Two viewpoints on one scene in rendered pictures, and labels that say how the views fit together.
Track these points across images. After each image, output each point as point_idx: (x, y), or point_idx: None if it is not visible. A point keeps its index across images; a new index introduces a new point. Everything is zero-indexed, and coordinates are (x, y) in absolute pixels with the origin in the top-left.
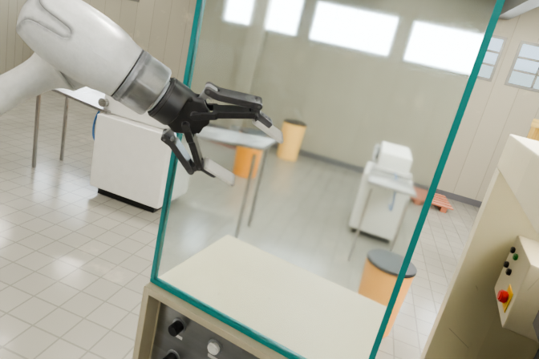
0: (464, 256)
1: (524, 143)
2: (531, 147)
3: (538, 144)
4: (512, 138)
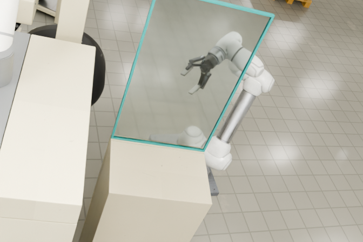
0: None
1: (86, 142)
2: (86, 129)
3: (70, 162)
4: (83, 182)
